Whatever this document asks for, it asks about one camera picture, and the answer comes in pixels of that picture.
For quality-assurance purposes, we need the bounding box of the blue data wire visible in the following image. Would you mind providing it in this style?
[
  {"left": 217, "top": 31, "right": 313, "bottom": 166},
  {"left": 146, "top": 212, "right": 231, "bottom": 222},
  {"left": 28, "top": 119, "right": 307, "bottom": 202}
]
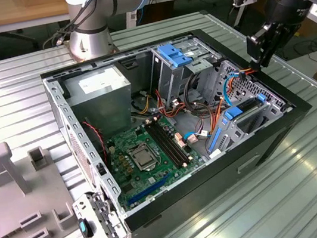
[{"left": 220, "top": 72, "right": 249, "bottom": 108}]

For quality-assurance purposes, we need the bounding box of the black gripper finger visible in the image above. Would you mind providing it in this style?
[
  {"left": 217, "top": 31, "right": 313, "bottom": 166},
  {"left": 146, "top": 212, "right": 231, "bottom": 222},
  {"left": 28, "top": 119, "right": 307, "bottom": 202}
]
[
  {"left": 242, "top": 21, "right": 282, "bottom": 66},
  {"left": 254, "top": 19, "right": 307, "bottom": 68}
]

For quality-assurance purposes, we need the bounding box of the blue plastic drive latch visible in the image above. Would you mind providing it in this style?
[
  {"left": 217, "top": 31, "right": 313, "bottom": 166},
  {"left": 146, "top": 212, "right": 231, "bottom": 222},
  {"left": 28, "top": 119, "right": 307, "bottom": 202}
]
[{"left": 157, "top": 39, "right": 196, "bottom": 71}]

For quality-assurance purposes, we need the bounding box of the red black fan wire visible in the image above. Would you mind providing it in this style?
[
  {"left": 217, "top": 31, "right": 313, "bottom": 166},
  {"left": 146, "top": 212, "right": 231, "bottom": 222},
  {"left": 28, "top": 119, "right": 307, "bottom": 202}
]
[{"left": 82, "top": 117, "right": 113, "bottom": 169}]

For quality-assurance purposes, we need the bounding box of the grey power supply unit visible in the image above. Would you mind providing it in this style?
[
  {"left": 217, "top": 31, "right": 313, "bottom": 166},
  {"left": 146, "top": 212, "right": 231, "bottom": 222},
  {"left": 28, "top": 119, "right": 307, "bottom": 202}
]
[{"left": 62, "top": 63, "right": 139, "bottom": 144}]

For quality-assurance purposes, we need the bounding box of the CPU socket with silver CPU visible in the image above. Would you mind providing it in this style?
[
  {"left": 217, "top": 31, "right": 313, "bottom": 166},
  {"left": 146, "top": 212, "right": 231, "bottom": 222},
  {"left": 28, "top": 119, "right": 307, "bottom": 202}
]
[{"left": 125, "top": 141, "right": 160, "bottom": 175}]

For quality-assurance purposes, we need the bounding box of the blue expansion slot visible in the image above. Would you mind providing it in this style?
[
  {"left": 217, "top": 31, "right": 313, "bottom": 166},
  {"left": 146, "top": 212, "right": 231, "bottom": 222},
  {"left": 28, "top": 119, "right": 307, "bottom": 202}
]
[{"left": 125, "top": 174, "right": 174, "bottom": 206}]

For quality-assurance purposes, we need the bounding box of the grey perforated disk bay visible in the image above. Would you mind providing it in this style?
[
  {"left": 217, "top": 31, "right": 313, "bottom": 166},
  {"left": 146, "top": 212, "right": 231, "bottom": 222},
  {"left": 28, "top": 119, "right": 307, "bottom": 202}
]
[{"left": 192, "top": 50, "right": 300, "bottom": 160}]

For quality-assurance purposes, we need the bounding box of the hard disk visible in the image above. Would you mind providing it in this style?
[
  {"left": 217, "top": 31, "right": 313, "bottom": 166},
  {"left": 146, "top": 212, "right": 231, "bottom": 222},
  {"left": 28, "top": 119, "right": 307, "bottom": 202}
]
[{"left": 200, "top": 92, "right": 274, "bottom": 154}]

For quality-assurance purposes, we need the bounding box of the grey optical drive cage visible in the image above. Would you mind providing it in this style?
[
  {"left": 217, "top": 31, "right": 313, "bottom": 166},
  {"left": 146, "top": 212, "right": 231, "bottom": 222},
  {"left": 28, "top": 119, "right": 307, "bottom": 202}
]
[{"left": 145, "top": 32, "right": 229, "bottom": 113}]

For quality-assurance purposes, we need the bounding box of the green motherboard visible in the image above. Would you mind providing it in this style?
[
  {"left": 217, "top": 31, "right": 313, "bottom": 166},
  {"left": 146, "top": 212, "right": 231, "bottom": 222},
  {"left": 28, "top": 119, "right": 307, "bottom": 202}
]
[{"left": 103, "top": 109, "right": 213, "bottom": 214}]

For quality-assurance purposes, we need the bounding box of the blue black retainer latch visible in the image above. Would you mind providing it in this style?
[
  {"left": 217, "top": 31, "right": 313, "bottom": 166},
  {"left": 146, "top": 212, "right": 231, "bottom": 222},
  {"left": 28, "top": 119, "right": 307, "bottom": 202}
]
[{"left": 77, "top": 216, "right": 94, "bottom": 238}]

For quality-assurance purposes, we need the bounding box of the yellow black wire bundle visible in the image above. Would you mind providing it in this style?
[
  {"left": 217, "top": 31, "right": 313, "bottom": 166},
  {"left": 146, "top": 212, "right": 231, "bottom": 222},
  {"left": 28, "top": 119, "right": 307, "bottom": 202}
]
[{"left": 135, "top": 94, "right": 154, "bottom": 116}]

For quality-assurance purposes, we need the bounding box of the orange power wire black plug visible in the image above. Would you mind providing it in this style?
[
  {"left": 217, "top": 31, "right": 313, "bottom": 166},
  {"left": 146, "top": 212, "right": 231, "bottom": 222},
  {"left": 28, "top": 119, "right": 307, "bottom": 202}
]
[{"left": 199, "top": 64, "right": 269, "bottom": 138}]

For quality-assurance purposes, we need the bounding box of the black open PC case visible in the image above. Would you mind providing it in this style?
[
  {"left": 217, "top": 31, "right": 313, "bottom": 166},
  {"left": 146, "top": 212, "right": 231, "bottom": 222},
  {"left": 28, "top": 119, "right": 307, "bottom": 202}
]
[{"left": 36, "top": 12, "right": 317, "bottom": 238}]

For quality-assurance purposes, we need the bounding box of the black RAM slot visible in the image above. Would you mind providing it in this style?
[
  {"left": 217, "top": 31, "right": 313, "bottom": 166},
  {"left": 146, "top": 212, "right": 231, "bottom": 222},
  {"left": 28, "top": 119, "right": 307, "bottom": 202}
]
[
  {"left": 151, "top": 115, "right": 190, "bottom": 169},
  {"left": 155, "top": 113, "right": 193, "bottom": 168},
  {"left": 148, "top": 116, "right": 187, "bottom": 171},
  {"left": 144, "top": 118, "right": 183, "bottom": 173}
]

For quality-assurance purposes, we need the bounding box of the orange red wire bundle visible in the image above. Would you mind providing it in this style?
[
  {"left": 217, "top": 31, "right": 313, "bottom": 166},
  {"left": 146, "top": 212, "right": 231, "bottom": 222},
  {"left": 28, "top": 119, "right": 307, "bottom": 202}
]
[{"left": 154, "top": 86, "right": 191, "bottom": 122}]

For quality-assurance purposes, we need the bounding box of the purple wires white connector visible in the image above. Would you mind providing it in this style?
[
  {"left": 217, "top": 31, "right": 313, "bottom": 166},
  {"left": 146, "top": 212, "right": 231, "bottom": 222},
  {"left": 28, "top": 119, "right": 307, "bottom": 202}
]
[{"left": 182, "top": 117, "right": 211, "bottom": 145}]

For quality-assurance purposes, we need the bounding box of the grey parts rack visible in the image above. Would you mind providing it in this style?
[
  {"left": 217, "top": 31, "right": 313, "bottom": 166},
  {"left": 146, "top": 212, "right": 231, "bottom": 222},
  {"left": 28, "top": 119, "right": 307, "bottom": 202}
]
[{"left": 0, "top": 132, "right": 81, "bottom": 238}]

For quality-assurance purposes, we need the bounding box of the black looped cable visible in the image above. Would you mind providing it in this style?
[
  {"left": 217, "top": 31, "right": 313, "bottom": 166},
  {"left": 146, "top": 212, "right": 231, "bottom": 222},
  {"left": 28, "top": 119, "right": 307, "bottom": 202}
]
[{"left": 180, "top": 72, "right": 211, "bottom": 118}]

